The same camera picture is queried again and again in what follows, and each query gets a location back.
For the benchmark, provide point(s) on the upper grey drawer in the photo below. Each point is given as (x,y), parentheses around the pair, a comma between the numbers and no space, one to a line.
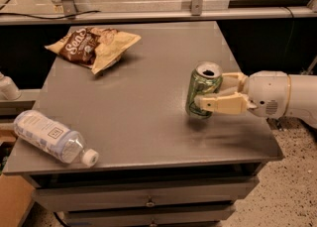
(148,194)

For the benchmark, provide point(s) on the white pipe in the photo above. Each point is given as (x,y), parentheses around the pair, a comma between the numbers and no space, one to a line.
(8,87)

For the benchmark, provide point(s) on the grey drawer cabinet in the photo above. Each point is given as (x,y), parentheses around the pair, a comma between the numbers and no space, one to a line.
(134,117)

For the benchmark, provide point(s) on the grey drawer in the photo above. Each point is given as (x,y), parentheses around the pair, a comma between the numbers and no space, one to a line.
(150,216)
(148,194)

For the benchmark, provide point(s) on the brown cardboard box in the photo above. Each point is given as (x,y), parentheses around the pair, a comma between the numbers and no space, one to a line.
(15,200)

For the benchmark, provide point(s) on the grey metal rail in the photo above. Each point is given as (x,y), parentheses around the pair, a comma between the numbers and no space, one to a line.
(96,17)

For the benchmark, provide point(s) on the clear plastic water bottle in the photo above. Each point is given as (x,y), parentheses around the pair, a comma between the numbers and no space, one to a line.
(54,138)

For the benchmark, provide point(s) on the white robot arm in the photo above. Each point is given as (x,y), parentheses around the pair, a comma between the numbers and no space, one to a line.
(302,102)

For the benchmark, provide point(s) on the brown chip bag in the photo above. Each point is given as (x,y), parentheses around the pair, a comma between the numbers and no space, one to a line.
(93,47)

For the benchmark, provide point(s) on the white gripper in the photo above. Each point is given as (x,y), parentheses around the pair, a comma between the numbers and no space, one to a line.
(266,92)

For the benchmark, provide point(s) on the lower grey drawer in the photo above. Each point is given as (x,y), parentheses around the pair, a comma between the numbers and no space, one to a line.
(150,216)

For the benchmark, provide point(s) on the green soda can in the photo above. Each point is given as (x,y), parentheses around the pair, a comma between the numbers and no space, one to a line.
(205,78)

